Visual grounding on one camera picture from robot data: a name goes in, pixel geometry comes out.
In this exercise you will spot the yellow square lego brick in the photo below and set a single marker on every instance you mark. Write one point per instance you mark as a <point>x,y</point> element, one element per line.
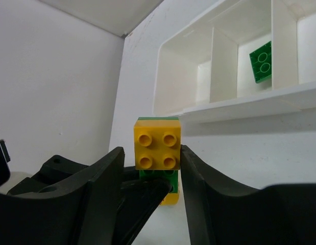
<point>157,143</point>

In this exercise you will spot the white three-compartment container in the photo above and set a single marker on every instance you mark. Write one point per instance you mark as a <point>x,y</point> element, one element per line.
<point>204,71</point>

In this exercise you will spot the green flat lego brick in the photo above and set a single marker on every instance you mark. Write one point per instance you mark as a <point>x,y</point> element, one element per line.
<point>261,62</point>

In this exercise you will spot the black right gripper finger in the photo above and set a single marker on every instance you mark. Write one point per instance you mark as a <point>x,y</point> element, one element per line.
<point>221,210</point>

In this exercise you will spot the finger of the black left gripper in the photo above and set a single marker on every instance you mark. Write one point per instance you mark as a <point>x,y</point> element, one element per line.
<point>139,199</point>

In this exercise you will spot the green square lego brick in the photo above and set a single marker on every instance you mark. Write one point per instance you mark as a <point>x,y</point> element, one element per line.
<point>170,175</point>

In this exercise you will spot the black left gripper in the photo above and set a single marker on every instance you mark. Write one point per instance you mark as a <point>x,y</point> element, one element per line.
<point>64,203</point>

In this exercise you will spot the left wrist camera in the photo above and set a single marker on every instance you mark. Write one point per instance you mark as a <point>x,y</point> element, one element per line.
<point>4,160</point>

